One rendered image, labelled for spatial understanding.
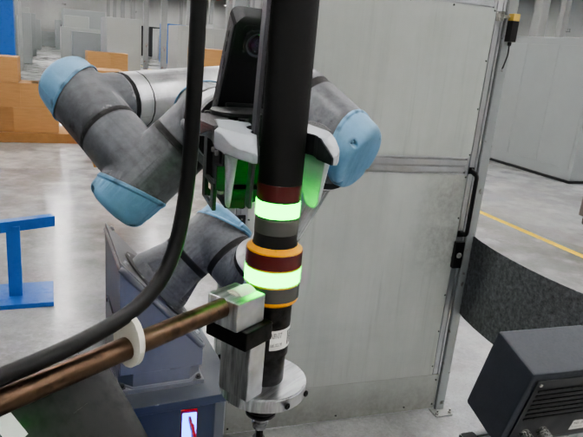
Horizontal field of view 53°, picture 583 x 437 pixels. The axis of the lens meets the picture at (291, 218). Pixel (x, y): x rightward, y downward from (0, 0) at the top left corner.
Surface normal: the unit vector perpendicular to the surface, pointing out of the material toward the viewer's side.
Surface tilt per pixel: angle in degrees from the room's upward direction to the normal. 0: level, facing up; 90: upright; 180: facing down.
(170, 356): 90
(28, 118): 90
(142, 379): 90
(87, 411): 42
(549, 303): 90
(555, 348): 15
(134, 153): 53
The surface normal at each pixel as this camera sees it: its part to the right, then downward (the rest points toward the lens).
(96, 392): 0.69, -0.61
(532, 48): -0.92, 0.03
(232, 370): -0.60, 0.18
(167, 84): 0.69, -0.33
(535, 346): 0.16, -0.85
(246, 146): -0.41, -0.61
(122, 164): -0.34, -0.20
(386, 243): 0.30, 0.30
